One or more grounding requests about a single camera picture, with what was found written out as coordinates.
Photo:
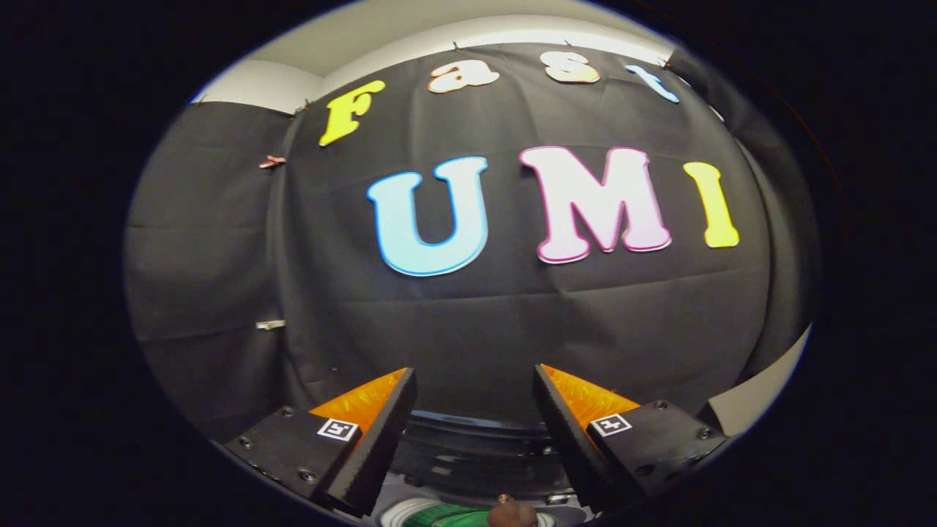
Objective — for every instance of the green jersey shirt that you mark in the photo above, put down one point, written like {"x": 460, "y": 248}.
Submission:
{"x": 454, "y": 518}

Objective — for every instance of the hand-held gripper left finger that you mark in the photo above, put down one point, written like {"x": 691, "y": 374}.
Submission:
{"x": 377, "y": 446}

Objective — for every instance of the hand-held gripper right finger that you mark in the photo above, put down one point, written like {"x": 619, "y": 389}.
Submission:
{"x": 567, "y": 439}

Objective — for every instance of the white clip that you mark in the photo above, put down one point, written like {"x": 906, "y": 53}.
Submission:
{"x": 271, "y": 324}

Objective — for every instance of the pink clip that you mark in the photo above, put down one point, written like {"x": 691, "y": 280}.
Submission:
{"x": 271, "y": 161}

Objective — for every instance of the black backdrop cloth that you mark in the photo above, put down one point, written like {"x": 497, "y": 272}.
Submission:
{"x": 476, "y": 322}

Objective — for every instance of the grey mini washing machine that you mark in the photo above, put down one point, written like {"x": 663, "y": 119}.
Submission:
{"x": 476, "y": 454}

